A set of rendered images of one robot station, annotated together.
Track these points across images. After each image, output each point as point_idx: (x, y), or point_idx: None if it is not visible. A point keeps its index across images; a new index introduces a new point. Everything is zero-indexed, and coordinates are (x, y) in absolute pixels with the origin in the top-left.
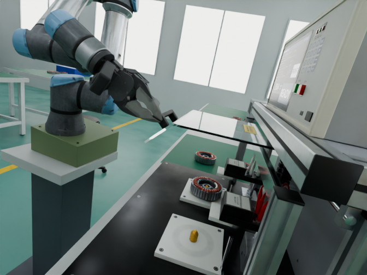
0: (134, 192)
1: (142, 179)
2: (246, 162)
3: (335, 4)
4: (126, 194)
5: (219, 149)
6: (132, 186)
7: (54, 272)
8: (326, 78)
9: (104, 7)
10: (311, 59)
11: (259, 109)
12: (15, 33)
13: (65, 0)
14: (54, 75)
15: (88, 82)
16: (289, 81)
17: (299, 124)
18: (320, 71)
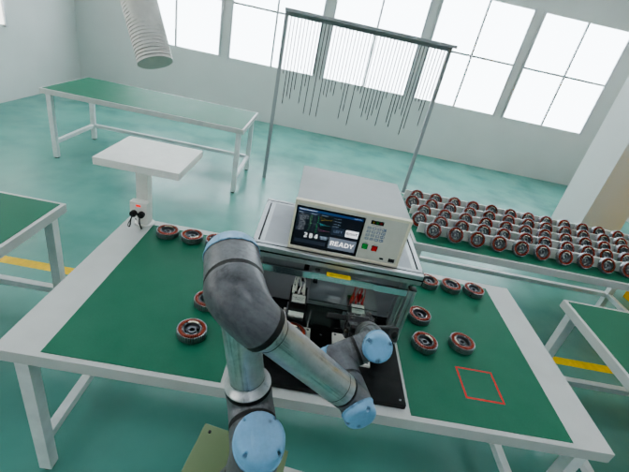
0: (304, 395)
1: (276, 393)
2: (199, 292)
3: (390, 218)
4: (310, 401)
5: (132, 311)
6: (294, 399)
7: (397, 414)
8: (398, 248)
9: None
10: (375, 235)
11: (303, 256)
12: (375, 409)
13: (318, 346)
14: (271, 453)
15: (261, 405)
16: (343, 238)
17: (384, 263)
18: (391, 244)
